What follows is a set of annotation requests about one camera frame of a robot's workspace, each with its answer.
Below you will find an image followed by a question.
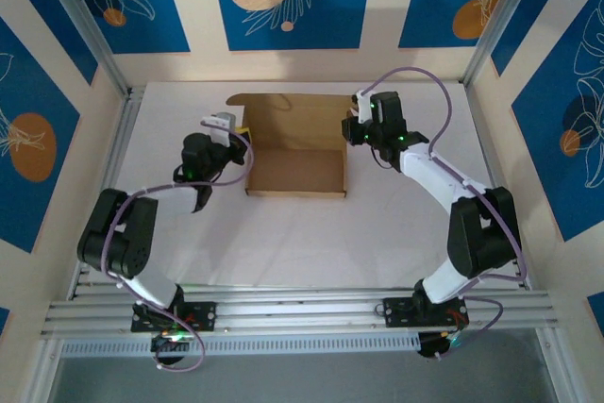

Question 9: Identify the aluminium frame post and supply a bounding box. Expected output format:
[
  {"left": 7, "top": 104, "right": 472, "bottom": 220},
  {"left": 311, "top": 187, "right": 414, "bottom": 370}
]
[
  {"left": 32, "top": 0, "right": 133, "bottom": 100},
  {"left": 460, "top": 0, "right": 584, "bottom": 88}
]

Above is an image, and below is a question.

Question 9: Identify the brown cardboard box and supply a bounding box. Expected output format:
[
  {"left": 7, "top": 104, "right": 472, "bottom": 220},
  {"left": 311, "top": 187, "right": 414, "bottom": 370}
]
[{"left": 225, "top": 91, "right": 350, "bottom": 201}]

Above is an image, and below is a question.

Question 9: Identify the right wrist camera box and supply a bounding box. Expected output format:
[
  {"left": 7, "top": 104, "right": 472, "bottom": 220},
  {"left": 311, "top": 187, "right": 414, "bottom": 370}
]
[{"left": 353, "top": 89, "right": 374, "bottom": 124}]

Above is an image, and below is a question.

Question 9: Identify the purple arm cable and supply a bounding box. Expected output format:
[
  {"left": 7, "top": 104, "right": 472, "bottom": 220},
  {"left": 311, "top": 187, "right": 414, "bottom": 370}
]
[
  {"left": 103, "top": 128, "right": 256, "bottom": 372},
  {"left": 362, "top": 65, "right": 528, "bottom": 345}
]

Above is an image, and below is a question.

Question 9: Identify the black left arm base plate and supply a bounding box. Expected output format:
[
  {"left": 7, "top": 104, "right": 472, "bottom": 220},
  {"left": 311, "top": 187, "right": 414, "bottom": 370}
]
[{"left": 130, "top": 301, "right": 218, "bottom": 333}]

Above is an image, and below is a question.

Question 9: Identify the grey slotted cable duct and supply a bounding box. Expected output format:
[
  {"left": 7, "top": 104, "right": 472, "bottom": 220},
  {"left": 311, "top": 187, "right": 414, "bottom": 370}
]
[{"left": 59, "top": 332, "right": 421, "bottom": 358}]

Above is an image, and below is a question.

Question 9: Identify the aluminium side rail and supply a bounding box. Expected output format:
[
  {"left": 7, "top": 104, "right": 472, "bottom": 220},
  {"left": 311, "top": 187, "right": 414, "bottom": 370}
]
[{"left": 68, "top": 86, "right": 145, "bottom": 300}]

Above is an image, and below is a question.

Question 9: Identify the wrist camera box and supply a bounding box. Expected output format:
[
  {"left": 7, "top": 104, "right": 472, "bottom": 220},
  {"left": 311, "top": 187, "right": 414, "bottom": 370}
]
[
  {"left": 200, "top": 110, "right": 239, "bottom": 147},
  {"left": 353, "top": 89, "right": 374, "bottom": 124}
]

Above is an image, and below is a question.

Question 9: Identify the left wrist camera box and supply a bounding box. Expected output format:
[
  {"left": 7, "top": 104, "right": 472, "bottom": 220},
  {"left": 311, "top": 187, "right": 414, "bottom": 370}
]
[{"left": 200, "top": 110, "right": 239, "bottom": 147}]

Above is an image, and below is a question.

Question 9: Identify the aluminium mounting rail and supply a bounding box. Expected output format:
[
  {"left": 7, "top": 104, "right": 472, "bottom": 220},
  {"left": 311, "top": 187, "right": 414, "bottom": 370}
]
[{"left": 40, "top": 284, "right": 561, "bottom": 341}]

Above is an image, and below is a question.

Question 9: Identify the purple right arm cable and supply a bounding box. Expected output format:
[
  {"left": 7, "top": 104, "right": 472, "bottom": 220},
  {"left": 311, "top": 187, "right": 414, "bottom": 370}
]
[{"left": 362, "top": 65, "right": 528, "bottom": 345}]

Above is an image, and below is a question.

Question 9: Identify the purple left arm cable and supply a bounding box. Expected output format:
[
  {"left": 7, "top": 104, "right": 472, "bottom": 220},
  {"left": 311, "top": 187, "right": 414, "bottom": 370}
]
[{"left": 103, "top": 128, "right": 256, "bottom": 372}]

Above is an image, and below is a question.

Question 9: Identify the thin aluminium rail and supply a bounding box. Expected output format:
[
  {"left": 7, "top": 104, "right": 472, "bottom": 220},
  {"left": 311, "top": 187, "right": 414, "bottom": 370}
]
[{"left": 126, "top": 76, "right": 468, "bottom": 88}]

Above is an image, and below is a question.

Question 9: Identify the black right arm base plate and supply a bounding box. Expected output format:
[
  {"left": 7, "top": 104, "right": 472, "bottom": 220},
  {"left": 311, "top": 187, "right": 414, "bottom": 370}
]
[{"left": 382, "top": 296, "right": 471, "bottom": 328}]

